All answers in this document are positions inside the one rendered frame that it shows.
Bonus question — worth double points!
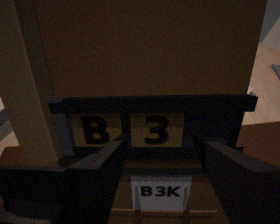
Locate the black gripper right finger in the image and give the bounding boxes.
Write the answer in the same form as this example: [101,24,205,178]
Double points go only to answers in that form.
[193,134,280,224]

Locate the white paper ticket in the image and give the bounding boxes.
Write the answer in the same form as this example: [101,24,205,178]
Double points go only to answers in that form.
[130,176,192,211]

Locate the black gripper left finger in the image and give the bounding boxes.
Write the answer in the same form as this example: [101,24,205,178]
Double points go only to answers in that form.
[0,134,128,224]

